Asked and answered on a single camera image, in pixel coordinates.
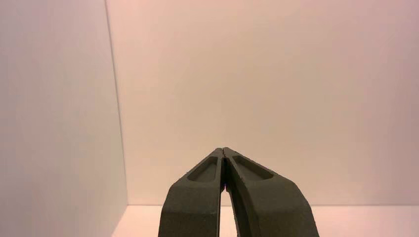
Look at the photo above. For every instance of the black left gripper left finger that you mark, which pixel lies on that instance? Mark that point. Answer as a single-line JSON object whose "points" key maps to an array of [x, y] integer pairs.
{"points": [[193, 202]]}

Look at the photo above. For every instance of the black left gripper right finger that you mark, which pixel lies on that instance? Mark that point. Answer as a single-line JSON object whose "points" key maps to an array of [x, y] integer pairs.
{"points": [[271, 206]]}

